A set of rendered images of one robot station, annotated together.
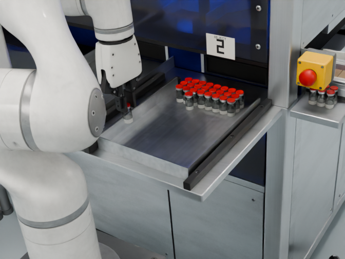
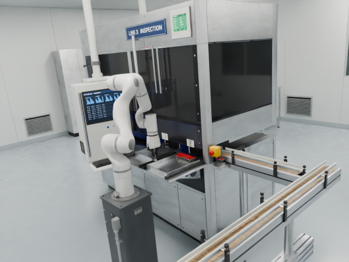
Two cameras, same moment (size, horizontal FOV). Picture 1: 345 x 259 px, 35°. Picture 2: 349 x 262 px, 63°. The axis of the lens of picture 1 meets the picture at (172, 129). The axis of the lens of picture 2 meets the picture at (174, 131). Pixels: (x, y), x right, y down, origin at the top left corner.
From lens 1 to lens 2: 1.10 m
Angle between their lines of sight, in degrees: 22
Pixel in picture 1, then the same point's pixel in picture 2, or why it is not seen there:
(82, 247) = (126, 181)
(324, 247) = not seen: hidden behind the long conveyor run
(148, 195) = (172, 198)
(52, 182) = (121, 161)
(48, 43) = (122, 127)
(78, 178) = (128, 161)
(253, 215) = (202, 205)
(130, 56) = (156, 140)
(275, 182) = (207, 191)
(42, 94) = (119, 138)
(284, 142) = (209, 175)
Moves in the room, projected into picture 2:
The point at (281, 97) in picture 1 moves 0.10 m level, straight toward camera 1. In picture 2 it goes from (206, 160) to (202, 165)
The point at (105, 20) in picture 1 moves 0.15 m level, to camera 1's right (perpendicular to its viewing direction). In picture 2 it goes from (149, 129) to (168, 129)
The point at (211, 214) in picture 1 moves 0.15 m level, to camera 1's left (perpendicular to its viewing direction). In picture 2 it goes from (190, 206) to (174, 205)
